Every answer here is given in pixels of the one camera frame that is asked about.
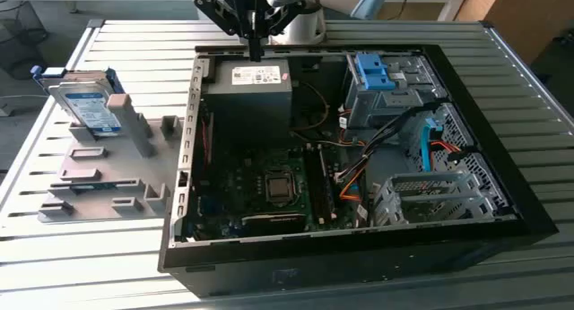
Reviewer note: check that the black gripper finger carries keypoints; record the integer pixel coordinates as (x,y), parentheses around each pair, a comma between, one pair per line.
(225,17)
(282,19)

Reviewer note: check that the black PC case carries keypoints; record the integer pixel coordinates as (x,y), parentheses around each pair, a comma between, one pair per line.
(314,266)

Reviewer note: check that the CPU socket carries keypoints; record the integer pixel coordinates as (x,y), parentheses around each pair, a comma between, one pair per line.
(267,189)

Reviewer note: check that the white plug connector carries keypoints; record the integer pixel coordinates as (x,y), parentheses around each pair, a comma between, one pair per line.
(338,178)

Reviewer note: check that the grey parts rack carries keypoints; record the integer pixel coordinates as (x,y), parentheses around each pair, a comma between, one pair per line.
(113,168)

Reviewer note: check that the green motherboard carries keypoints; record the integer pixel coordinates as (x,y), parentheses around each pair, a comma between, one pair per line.
(238,189)

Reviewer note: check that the grey power supply unit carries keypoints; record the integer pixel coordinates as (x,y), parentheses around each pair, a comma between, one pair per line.
(251,88)

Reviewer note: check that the blue plastic latch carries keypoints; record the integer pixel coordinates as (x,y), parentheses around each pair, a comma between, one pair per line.
(374,78)

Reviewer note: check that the grey metal drive cage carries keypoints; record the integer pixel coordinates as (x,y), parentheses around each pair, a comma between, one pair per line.
(394,101)

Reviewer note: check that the hard disk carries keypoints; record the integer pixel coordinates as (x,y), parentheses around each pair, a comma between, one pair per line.
(90,105)

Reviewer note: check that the black RAM stick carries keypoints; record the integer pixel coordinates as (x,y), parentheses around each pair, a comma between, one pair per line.
(326,179)

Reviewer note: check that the small grey box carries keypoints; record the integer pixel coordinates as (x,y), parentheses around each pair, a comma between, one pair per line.
(3,108)

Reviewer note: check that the wooden cabinet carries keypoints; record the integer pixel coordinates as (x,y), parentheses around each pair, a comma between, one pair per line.
(525,21)

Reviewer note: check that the silver CPU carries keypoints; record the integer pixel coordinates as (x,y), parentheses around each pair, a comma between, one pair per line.
(279,187)

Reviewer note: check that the black mesh waste basket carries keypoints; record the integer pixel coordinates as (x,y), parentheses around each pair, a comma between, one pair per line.
(31,59)

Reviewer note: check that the green RAM stick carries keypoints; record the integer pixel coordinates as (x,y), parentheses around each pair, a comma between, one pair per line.
(90,187)

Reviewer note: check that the black graphics card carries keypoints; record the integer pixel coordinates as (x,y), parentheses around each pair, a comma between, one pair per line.
(274,222)

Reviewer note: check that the metal disk bay cage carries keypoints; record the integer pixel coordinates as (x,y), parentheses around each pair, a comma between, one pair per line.
(387,202)

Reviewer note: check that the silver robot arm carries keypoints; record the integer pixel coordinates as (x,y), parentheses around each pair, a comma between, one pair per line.
(305,27)

